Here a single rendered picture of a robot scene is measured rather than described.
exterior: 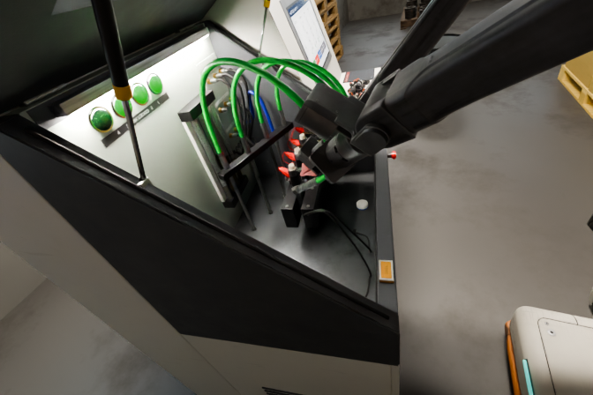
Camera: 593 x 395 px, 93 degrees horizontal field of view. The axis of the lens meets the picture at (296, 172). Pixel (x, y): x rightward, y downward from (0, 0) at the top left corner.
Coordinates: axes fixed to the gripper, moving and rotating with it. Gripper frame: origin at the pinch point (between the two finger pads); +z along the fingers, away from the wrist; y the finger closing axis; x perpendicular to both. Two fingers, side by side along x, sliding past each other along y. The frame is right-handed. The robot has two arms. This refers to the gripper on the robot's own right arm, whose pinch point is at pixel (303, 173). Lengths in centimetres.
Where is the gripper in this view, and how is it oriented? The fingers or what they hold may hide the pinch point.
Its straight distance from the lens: 76.1
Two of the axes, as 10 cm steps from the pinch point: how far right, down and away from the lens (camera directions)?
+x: -4.5, 6.2, -6.4
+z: -4.8, 4.4, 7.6
